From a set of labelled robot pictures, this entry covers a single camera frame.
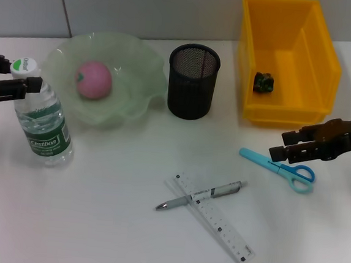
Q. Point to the pale green glass fruit plate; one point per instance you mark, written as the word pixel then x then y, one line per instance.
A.
pixel 131 72

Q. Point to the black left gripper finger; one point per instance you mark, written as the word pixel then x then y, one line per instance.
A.
pixel 3 64
pixel 13 90

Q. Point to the black mesh pen holder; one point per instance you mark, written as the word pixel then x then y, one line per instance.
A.
pixel 191 93

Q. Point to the yellow plastic storage bin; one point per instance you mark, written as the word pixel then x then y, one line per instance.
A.
pixel 291 71

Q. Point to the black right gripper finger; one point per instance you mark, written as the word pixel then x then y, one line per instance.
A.
pixel 296 153
pixel 301 134

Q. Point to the blue scissors with sheath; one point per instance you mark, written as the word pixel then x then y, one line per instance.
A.
pixel 253 155

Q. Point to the grey retractable pen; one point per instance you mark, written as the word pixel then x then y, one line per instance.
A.
pixel 226 188

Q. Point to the transparent plastic ruler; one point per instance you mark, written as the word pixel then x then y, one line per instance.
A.
pixel 225 231

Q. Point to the pink peach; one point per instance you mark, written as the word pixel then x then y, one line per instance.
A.
pixel 94 79

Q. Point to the green plastic wrapper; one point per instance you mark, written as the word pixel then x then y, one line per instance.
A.
pixel 263 83

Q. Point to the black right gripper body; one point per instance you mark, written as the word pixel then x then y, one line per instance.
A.
pixel 350 134

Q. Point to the clear water bottle green label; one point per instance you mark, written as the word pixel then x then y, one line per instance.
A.
pixel 46 132

